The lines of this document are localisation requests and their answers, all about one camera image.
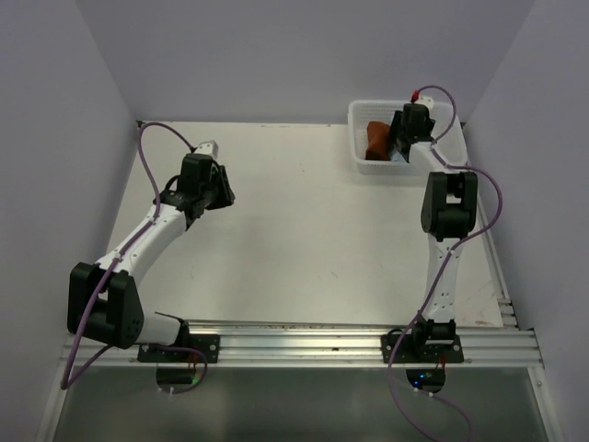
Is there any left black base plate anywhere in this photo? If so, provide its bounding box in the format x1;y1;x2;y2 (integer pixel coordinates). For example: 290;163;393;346
137;333;221;364

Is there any aluminium mounting rail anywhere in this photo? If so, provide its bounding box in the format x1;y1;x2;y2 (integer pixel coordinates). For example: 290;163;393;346
59;317;547;369

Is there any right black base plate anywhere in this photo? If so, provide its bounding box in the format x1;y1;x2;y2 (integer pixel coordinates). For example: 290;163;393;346
380;329;465;364

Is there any purple cable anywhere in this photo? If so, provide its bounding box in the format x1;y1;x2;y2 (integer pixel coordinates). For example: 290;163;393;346
386;85;503;442
60;122;208;397

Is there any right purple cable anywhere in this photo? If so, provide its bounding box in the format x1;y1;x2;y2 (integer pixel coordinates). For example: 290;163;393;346
386;85;503;442

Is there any light blue towel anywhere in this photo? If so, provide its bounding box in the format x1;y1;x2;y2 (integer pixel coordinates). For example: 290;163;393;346
390;150;407;164

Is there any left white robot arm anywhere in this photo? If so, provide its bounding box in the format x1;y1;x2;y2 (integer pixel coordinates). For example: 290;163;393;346
66;153;235;362

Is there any rust brown towel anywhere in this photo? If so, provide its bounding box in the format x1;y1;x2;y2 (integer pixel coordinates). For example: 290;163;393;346
364;121;391;161

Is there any white plastic basket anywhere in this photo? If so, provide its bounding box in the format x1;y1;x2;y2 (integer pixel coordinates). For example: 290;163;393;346
348;99;468;176

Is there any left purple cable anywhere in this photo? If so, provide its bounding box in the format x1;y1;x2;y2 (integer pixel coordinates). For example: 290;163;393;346
60;122;208;397

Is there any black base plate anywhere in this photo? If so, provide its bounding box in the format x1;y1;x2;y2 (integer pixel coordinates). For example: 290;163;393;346
137;333;221;364
380;329;465;364

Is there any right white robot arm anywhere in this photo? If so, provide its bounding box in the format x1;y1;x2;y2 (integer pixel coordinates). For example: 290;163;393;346
382;99;478;364

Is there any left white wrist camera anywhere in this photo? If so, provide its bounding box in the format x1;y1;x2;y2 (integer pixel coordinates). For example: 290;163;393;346
193;140;219;159

